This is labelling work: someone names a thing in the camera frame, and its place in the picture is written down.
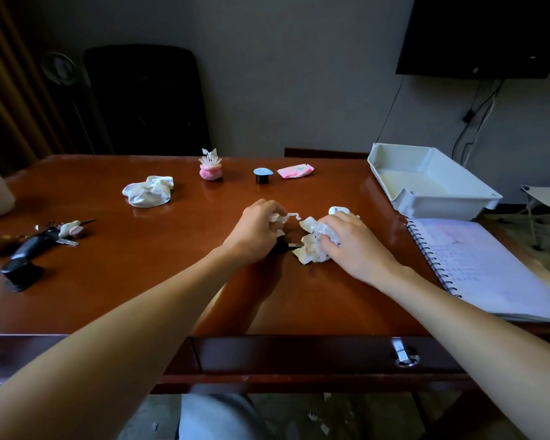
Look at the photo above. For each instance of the person's left hand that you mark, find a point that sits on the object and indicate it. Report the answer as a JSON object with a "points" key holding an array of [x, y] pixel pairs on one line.
{"points": [[250, 233]]}

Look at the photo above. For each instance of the person's right hand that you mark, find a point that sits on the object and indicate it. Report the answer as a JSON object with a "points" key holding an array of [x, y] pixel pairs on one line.
{"points": [[360, 251]]}

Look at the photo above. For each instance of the person's left fingers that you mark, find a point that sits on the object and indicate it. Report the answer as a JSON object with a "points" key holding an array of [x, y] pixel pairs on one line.
{"points": [[271, 211]]}

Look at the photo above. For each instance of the person's right thumb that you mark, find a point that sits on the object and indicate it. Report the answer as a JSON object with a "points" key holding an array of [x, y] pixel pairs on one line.
{"points": [[332, 247]]}

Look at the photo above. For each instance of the small torn white paper strip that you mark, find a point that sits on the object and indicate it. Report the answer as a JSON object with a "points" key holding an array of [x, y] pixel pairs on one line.
{"points": [[289, 217]]}

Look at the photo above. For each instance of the white stained paper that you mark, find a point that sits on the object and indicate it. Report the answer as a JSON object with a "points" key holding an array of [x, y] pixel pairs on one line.
{"points": [[310, 245]]}

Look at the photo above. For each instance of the person's right forearm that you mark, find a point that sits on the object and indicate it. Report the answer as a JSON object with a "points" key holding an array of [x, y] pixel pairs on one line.
{"points": [[481, 343]]}

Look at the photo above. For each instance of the person's left forearm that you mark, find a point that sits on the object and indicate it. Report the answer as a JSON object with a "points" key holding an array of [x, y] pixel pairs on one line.
{"points": [[101, 352]]}

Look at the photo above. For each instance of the black cup with blue lid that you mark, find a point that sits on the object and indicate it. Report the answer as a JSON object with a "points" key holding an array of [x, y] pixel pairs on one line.
{"points": [[261, 175]]}

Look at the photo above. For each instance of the small white round object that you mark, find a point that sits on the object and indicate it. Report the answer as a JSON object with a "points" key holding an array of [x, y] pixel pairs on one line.
{"points": [[339, 209]]}

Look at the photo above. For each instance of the pink wrapped packet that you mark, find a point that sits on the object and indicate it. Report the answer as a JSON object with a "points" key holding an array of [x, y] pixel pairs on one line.
{"points": [[295, 171]]}

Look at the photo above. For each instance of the pink toothpick holder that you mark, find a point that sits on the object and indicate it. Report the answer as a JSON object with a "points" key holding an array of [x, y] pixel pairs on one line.
{"points": [[210, 171]]}

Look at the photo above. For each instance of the dark wooden chair back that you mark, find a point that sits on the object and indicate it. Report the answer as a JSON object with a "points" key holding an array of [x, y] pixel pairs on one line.
{"points": [[325, 153]]}

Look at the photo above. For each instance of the wooden desk drawer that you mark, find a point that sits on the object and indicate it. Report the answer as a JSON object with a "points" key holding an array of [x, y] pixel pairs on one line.
{"points": [[302, 355]]}

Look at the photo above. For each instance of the white plastic tray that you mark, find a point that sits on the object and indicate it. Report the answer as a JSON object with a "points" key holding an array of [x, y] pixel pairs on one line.
{"points": [[428, 185]]}

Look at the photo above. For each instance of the crumpled white cloth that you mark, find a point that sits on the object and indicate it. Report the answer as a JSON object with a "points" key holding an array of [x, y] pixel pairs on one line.
{"points": [[147, 192]]}

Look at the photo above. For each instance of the spiral notebook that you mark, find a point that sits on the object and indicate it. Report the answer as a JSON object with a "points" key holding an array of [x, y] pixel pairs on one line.
{"points": [[486, 265]]}

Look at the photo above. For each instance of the black chair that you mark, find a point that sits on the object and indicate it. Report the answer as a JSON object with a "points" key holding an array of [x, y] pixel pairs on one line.
{"points": [[146, 100]]}

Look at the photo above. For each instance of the white paper scraps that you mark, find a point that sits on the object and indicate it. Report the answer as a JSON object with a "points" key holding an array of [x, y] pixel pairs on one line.
{"points": [[318, 419]]}

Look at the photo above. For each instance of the person's grey trouser leg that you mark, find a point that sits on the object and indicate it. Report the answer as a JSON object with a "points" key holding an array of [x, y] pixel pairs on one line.
{"points": [[220, 419]]}

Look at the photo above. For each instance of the grey folding stool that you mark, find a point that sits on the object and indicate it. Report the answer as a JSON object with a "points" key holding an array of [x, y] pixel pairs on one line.
{"points": [[547, 199]]}

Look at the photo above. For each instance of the black car key fob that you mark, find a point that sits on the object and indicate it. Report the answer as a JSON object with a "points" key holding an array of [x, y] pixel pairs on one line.
{"points": [[33, 247]]}

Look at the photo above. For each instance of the standing fan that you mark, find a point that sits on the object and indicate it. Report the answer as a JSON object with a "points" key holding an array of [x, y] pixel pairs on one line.
{"points": [[63, 68]]}

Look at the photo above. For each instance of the black round stand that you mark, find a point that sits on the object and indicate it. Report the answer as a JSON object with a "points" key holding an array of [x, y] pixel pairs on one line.
{"points": [[20, 274]]}

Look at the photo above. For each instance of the brown curtain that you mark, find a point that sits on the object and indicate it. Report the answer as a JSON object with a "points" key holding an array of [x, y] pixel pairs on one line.
{"points": [[9, 82]]}

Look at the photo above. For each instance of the black wall television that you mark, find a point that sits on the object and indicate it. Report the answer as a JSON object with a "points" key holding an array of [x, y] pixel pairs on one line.
{"points": [[481, 34]]}

